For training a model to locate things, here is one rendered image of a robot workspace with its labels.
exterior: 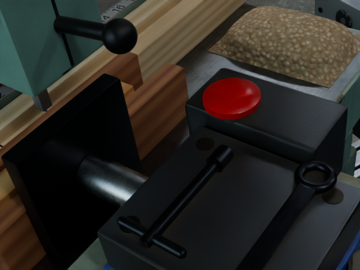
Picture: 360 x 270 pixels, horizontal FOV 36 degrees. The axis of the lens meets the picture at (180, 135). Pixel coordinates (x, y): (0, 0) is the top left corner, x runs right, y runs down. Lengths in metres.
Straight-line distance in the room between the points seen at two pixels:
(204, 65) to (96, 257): 0.26
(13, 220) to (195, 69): 0.24
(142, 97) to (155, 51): 0.09
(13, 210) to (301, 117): 0.19
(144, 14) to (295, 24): 0.14
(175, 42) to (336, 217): 0.30
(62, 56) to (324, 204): 0.19
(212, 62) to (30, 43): 0.23
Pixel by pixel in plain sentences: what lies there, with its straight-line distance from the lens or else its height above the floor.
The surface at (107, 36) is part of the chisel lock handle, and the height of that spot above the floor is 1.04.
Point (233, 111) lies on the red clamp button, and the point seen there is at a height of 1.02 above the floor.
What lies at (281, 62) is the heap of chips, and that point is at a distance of 0.51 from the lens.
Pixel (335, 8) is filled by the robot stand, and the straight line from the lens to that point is 0.88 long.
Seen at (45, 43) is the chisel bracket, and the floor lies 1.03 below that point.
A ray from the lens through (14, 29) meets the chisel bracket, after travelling 0.33.
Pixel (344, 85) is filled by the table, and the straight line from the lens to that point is 0.49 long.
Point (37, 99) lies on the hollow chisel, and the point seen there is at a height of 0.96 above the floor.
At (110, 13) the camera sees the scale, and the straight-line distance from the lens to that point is 0.52.
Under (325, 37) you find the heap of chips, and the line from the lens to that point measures 0.52.
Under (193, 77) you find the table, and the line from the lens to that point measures 0.51.
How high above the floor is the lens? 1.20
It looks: 42 degrees down
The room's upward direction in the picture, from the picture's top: 10 degrees counter-clockwise
